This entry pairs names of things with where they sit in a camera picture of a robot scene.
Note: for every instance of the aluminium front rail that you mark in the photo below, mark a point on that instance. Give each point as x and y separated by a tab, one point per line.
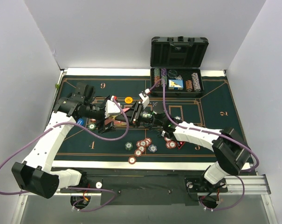
248	185

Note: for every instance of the blue small blind button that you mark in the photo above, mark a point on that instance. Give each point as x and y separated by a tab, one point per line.
80	122

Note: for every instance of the green poker chip stack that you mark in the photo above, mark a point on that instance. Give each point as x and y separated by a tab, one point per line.
128	146

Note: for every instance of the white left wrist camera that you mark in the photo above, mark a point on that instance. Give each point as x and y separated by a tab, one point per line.
111	109

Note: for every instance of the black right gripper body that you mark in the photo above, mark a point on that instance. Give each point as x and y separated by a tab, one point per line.
136	114

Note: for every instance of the moved red chip group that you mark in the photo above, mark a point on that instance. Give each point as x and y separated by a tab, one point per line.
170	144

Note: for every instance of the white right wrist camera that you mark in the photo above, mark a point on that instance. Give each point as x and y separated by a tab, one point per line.
144	97

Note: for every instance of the black dealer button in case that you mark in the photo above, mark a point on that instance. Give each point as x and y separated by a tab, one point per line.
172	73

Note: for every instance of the dark green poker table mat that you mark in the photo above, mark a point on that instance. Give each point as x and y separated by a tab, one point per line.
214	109

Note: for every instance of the red poker chip stack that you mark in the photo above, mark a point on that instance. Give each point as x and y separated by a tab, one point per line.
141	146

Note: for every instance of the green orange chip row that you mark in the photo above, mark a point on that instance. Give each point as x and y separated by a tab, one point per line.
157	77

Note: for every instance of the blue boxed card deck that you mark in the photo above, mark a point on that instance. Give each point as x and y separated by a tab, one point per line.
175	84

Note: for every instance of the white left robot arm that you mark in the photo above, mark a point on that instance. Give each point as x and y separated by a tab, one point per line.
34	174

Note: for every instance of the black poker chip case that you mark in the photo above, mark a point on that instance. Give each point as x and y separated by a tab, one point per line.
183	54

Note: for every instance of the blue poker chip stack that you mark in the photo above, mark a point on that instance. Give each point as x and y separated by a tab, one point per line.
152	148

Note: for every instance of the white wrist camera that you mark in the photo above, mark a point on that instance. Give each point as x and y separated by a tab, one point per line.
144	97
111	109

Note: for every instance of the orange chip row in case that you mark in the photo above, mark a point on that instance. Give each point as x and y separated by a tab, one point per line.
189	85

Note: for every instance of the red playing card deck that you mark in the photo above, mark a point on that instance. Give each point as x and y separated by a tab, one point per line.
117	120

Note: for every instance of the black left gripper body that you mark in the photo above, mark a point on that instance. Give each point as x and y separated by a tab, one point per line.
106	122

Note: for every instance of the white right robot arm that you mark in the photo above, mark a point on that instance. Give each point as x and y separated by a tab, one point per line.
229	148

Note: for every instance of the orange big blind button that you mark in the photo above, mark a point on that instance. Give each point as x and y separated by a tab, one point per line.
128	100

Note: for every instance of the purple chip row in case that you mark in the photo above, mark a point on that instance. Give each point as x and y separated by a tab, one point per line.
196	84

